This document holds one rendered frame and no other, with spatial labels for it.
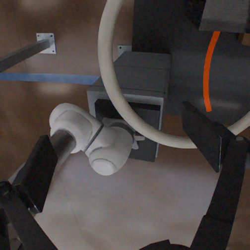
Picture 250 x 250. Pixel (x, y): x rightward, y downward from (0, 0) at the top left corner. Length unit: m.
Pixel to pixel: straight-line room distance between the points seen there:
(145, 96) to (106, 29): 0.61
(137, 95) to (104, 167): 0.38
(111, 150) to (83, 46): 1.24
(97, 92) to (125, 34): 0.81
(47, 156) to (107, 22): 0.29
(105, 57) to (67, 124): 0.43
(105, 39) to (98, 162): 0.54
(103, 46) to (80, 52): 1.50
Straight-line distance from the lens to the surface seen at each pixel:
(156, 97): 0.95
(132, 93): 0.98
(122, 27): 1.72
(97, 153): 0.82
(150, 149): 1.06
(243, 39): 1.60
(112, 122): 0.99
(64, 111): 0.85
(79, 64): 1.95
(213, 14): 0.98
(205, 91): 1.80
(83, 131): 0.79
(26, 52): 1.77
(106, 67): 0.41
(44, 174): 0.17
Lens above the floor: 1.64
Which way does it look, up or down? 51 degrees down
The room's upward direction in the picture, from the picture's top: 156 degrees counter-clockwise
